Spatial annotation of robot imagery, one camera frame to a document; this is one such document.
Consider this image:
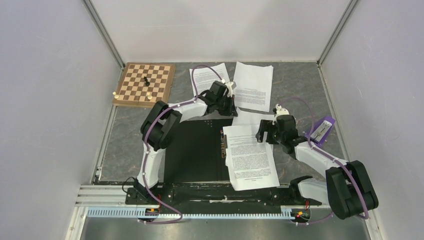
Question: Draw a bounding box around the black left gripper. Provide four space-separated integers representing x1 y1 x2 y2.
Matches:
215 94 238 118

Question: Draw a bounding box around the printed paper sheet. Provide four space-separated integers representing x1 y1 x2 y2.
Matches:
223 110 280 191
191 63 230 96
233 62 274 112

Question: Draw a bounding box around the blue folder with black inside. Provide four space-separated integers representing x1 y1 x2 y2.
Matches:
164 119 233 183

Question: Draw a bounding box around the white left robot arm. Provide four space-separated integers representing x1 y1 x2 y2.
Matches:
134 80 238 204

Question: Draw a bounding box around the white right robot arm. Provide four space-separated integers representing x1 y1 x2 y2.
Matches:
255 115 379 220

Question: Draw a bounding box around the purple metronome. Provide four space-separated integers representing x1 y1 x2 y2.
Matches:
304 115 336 148

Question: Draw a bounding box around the white chess pawn right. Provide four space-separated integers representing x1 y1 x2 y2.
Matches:
146 92 153 100

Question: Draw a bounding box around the white chess pawn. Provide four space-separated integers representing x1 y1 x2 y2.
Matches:
112 91 120 99
146 92 153 100

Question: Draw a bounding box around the black chess pawn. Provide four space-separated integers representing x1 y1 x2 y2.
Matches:
143 76 151 87

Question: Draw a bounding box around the wooden chessboard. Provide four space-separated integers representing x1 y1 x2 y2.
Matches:
112 62 176 108

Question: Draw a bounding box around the white chess pawn left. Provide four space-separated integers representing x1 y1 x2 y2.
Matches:
112 91 120 99

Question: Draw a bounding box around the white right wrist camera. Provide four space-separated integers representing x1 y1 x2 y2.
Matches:
272 103 290 122

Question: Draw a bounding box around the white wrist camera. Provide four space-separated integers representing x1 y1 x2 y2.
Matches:
221 79 237 98
272 103 290 122

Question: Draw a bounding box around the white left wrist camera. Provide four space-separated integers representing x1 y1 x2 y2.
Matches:
221 79 237 98

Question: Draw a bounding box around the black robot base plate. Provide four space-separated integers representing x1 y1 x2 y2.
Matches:
125 182 322 215

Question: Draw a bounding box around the aluminium frame rail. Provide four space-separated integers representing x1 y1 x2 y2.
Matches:
65 165 125 240

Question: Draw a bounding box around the light blue cable duct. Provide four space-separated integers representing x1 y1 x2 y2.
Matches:
86 206 312 220

